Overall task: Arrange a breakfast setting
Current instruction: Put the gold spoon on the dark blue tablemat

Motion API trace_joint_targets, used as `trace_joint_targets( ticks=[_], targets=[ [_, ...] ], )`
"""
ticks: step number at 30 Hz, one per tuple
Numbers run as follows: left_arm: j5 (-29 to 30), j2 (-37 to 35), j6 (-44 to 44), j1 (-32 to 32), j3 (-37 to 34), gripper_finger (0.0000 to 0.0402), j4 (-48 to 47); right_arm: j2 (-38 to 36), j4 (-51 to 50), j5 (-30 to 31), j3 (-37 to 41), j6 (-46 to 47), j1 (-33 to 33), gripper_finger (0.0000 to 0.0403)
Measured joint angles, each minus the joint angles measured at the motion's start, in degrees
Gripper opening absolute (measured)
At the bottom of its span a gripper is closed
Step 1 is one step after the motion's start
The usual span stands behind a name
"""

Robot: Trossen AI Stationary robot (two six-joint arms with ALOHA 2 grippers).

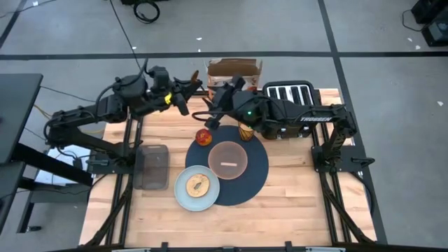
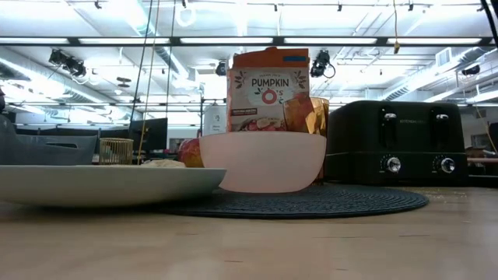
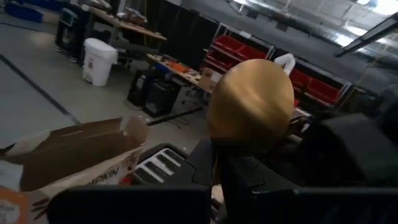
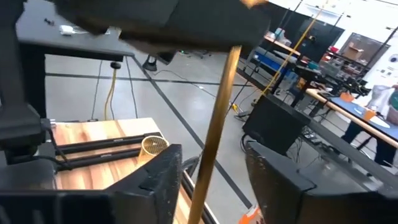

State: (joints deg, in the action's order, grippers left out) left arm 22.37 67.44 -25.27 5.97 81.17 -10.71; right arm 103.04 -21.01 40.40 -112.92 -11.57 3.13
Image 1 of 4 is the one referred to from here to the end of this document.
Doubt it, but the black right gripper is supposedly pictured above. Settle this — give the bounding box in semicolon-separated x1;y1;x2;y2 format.
205;74;267;130

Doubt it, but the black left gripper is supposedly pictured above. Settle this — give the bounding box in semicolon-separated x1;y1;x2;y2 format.
149;65;204;117

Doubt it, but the Pumpkin O's cereal box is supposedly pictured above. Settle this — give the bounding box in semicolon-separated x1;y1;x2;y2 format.
206;57;263;92

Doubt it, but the red apple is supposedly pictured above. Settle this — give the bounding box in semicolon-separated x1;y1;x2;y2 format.
195;127;214;147

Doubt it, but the amber ribbed glass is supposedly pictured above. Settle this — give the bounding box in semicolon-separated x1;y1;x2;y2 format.
237;121;256;143

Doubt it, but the pink translucent bowl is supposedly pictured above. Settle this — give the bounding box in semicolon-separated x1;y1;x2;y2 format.
207;140;249;181

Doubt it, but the toasted bagel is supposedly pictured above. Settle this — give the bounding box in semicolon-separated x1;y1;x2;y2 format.
185;173;211;199

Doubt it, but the pale grey round plate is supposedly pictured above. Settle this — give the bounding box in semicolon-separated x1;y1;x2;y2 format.
173;164;221;213

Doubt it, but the black four-slot toaster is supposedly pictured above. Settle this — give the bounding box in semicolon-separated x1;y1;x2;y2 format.
260;80;318;141

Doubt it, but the grey translucent plastic tray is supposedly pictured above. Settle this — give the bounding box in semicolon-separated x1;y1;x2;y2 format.
134;144;170;191

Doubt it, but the dark blue round placemat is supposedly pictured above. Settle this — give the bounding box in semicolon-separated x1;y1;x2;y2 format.
184;125;270;207

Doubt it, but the white paper sheet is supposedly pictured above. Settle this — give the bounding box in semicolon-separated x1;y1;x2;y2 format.
34;146;94;187

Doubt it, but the black desk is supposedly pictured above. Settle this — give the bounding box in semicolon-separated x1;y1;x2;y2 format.
0;72;95;235

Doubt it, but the black equipment box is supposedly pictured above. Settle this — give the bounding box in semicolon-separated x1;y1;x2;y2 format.
421;19;448;48

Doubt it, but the black equipment case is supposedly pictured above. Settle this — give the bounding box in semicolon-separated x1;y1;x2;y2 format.
410;0;448;25

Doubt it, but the long black floor cable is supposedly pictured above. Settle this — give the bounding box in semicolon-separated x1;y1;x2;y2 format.
108;0;148;71

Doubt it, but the coiled black cable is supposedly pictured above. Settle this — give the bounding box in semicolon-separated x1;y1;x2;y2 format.
132;0;161;25

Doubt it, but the thin black floor cable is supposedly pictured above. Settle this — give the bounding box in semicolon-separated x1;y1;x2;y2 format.
38;85;106;104

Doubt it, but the black aluminium rig frame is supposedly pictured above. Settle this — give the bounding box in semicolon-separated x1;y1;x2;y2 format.
52;78;448;252

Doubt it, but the thin black cable loop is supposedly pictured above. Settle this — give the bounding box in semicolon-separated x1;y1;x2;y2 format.
401;8;426;34

